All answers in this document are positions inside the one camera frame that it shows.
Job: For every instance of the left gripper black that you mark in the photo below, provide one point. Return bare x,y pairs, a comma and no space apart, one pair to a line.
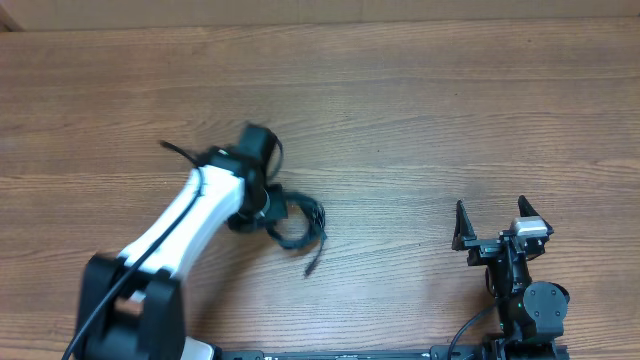
279,210

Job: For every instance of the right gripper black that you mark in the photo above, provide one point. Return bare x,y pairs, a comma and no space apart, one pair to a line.
482,248

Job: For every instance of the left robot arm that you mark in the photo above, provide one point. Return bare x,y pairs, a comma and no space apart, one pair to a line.
131,306

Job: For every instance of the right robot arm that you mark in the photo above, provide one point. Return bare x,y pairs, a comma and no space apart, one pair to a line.
531,314

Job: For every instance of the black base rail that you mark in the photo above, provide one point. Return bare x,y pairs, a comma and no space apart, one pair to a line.
438,352

